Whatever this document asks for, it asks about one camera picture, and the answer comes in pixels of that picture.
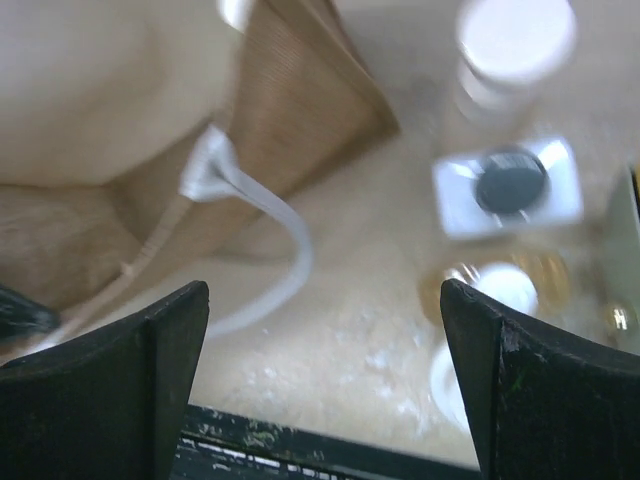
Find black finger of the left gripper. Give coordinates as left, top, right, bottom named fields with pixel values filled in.
left=1, top=286, right=60, bottom=353

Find white bottle with black cap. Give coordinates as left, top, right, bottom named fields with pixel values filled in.
left=432, top=136, right=584, bottom=241

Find clear amber liquid bottle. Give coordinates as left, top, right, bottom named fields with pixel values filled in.
left=418, top=247, right=572, bottom=325

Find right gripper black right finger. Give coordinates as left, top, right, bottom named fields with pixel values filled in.
left=440, top=280, right=639, bottom=479

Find tan pump lotion bottle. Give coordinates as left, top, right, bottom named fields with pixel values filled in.
left=455, top=0, right=578, bottom=125

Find cream round bottle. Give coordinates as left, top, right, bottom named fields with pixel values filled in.
left=429, top=342, right=470, bottom=433

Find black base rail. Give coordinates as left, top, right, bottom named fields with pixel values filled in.
left=170, top=405, right=481, bottom=479

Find brown burlap canvas bag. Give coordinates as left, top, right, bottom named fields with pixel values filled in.
left=1, top=1, right=398, bottom=345

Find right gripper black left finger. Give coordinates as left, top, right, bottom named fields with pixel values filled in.
left=1, top=281, right=209, bottom=479

